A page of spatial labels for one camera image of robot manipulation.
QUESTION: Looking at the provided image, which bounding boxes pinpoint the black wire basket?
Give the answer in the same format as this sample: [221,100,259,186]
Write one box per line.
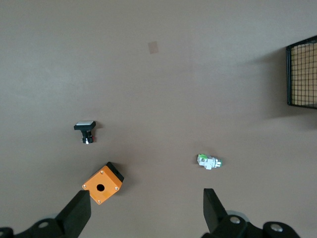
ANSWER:
[286,35,317,110]

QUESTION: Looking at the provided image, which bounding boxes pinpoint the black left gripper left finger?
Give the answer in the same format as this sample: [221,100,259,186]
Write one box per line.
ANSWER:
[29,190,92,238]

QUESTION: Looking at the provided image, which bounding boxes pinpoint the black button with white cap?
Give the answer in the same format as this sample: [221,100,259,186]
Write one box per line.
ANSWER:
[73,120,97,145]

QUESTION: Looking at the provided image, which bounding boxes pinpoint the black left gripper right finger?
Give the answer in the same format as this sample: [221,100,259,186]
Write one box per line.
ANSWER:
[202,188,250,238]

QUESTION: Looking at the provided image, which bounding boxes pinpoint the green white small connector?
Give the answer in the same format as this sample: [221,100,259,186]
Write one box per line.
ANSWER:
[197,153,224,171]

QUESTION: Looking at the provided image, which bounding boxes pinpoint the orange button enclosure box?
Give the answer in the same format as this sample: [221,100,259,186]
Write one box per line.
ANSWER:
[82,162,125,205]

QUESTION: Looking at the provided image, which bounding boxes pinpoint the brown tape patch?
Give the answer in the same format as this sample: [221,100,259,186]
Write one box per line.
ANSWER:
[148,41,159,55]

